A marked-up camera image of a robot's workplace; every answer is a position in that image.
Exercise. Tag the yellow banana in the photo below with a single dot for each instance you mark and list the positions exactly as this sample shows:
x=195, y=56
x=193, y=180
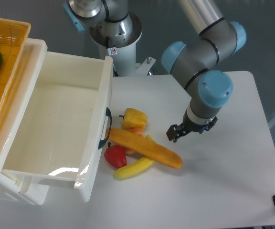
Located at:
x=133, y=169

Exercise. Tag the black drawer handle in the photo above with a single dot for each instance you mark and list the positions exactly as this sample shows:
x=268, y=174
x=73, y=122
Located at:
x=107, y=131

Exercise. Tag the yellow bell pepper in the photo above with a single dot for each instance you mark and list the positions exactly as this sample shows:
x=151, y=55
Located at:
x=133, y=118

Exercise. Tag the orange woven basket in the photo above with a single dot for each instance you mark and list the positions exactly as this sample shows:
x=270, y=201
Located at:
x=13, y=36

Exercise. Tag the peach coloured fruit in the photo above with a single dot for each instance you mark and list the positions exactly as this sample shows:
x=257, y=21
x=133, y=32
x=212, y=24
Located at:
x=131, y=142

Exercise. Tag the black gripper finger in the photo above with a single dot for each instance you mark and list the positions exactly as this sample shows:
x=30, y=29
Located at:
x=211, y=124
x=175, y=132

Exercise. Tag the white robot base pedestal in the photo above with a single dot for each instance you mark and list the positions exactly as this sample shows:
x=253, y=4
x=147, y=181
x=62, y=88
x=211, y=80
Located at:
x=118, y=40

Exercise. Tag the white plastic drawer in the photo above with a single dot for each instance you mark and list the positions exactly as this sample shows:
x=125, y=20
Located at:
x=64, y=121

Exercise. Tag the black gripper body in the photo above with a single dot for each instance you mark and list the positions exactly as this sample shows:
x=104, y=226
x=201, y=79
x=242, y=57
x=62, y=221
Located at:
x=190, y=126

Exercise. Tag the red bell pepper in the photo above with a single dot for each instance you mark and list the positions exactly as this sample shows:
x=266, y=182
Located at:
x=115, y=156

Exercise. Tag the white drawer cabinet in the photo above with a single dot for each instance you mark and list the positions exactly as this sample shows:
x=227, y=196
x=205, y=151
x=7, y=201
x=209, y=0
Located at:
x=14, y=185

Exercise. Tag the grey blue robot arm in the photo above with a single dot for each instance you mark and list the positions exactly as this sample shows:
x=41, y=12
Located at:
x=192, y=67

